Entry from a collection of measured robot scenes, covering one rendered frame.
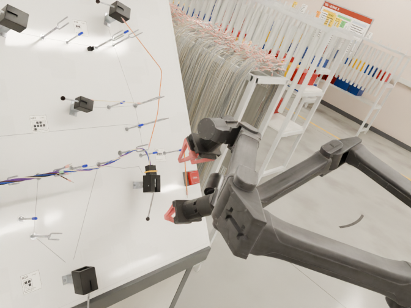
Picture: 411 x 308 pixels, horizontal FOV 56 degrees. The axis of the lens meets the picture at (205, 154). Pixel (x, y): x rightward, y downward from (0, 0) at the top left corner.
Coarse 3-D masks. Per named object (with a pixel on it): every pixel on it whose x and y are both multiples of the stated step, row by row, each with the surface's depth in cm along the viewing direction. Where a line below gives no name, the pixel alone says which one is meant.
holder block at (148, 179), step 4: (144, 176) 125; (148, 176) 124; (152, 176) 124; (156, 176) 125; (144, 180) 125; (148, 180) 124; (152, 180) 123; (156, 180) 125; (144, 184) 125; (148, 184) 124; (152, 184) 123; (156, 184) 125; (160, 184) 126; (144, 188) 125; (148, 188) 123; (152, 188) 123; (156, 188) 125; (160, 188) 126; (152, 192) 128
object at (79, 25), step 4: (76, 20) 121; (80, 20) 122; (76, 24) 120; (80, 24) 121; (84, 24) 123; (76, 28) 120; (80, 28) 121; (84, 28) 122; (76, 32) 120; (84, 32) 122; (88, 32) 123; (88, 36) 123
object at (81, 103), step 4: (80, 96) 110; (72, 100) 109; (76, 100) 110; (80, 100) 110; (84, 100) 111; (88, 100) 112; (92, 100) 113; (72, 104) 115; (76, 104) 110; (80, 104) 109; (84, 104) 110; (88, 104) 111; (92, 104) 112; (72, 108) 114; (76, 108) 111; (80, 108) 111; (84, 108) 111; (88, 108) 111; (92, 108) 112; (72, 112) 115; (76, 112) 116; (76, 116) 116
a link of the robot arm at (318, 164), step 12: (324, 144) 118; (336, 144) 118; (312, 156) 118; (324, 156) 117; (300, 168) 115; (312, 168) 115; (324, 168) 117; (276, 180) 111; (288, 180) 111; (300, 180) 113; (264, 192) 108; (276, 192) 109; (288, 192) 113; (264, 204) 108
